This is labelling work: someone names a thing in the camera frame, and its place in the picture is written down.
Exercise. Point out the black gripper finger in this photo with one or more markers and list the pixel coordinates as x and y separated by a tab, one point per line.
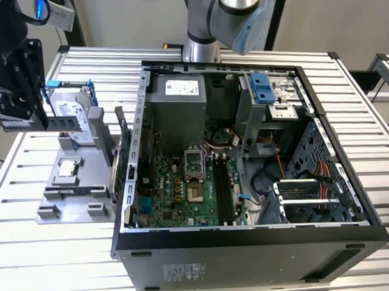
15	107
32	77

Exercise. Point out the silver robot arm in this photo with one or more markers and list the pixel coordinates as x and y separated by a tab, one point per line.
203	17

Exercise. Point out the black table corner cap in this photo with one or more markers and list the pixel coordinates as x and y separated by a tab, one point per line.
64	49
333	55

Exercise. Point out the hard disk in blue carrier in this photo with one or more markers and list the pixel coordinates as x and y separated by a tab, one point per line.
70	105

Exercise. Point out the silver CPU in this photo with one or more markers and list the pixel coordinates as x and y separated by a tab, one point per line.
67	169

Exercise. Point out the grey parts rack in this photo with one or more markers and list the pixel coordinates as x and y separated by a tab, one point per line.
87	174

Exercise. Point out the green graphics card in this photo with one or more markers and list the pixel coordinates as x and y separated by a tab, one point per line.
127	141

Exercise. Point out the yellow tipped plug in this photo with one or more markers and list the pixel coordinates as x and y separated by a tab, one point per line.
167	45

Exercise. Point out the grey power supply unit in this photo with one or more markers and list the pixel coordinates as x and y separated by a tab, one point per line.
177	120

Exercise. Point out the green motherboard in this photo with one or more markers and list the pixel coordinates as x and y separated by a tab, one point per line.
171	210

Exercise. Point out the thin metal locking lever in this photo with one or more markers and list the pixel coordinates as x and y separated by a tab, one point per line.
204	164

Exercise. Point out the black round fan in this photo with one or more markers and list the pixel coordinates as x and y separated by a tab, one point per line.
220	136

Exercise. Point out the CPU socket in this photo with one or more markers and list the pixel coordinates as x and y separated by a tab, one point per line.
196	193

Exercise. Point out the blue drive bay latch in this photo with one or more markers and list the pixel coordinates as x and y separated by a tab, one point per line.
261	85

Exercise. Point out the blue plug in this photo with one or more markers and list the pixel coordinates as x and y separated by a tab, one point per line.
244	196

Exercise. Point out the black PC case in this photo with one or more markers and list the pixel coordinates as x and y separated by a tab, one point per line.
249	261

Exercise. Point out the grey metal disk bay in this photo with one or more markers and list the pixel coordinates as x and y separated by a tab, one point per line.
311	201

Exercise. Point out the silver slatted side table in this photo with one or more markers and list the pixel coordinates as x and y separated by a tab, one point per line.
383	64

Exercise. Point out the black frame post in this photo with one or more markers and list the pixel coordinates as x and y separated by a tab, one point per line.
278	21
77	38

